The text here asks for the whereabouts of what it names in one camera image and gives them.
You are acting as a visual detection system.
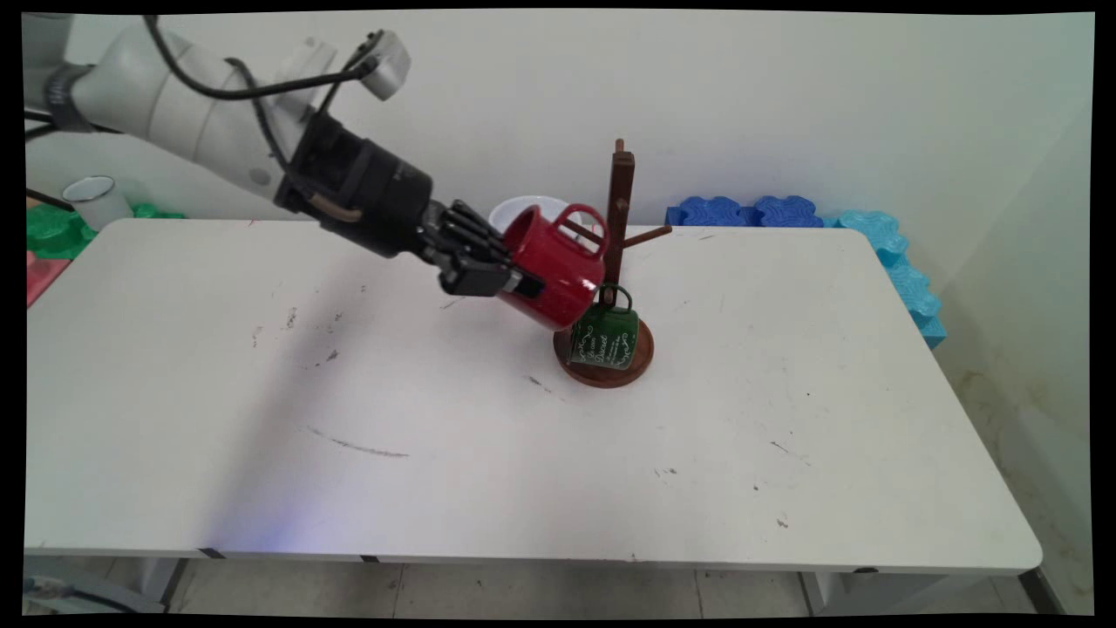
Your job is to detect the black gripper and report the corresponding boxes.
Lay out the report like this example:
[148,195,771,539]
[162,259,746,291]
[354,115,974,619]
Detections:
[274,113,548,299]

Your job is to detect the red enamel mug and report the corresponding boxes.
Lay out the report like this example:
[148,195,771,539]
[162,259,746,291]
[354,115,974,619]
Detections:
[499,203,609,331]

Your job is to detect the white bowl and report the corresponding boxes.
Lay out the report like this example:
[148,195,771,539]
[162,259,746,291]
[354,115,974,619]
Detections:
[488,195,569,236]

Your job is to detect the green enamel mug white print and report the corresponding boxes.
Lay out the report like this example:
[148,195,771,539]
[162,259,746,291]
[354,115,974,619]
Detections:
[568,283,643,372]

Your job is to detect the dark wooden mug tree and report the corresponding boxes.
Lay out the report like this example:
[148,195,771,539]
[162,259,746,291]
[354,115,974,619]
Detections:
[553,138,673,390]

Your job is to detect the dark blue foam mat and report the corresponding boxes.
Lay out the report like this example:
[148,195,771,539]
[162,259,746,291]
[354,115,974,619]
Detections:
[752,195,826,229]
[666,196,752,229]

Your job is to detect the white enamel mug dark rim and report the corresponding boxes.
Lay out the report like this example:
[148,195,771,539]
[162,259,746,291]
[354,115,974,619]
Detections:
[61,175,133,232]

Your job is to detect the green foam mat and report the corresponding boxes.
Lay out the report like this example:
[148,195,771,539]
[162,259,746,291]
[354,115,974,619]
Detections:
[26,202,186,261]

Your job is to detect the red foam mat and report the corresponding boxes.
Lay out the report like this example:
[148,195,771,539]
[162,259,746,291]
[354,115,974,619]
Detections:
[26,251,72,307]

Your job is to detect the grey table leg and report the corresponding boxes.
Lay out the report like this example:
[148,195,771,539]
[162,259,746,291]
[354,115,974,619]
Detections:
[135,558,190,613]
[798,571,877,616]

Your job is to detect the tan short gripper cable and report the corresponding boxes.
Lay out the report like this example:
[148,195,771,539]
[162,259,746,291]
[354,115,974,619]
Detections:
[303,190,361,222]

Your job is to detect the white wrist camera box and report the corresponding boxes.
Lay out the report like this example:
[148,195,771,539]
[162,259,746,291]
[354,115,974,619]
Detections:
[356,30,412,102]

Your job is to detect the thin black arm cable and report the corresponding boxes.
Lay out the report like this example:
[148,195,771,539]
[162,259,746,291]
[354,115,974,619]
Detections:
[224,56,295,173]

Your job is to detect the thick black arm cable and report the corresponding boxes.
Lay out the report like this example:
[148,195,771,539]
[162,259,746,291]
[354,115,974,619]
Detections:
[142,15,384,101]

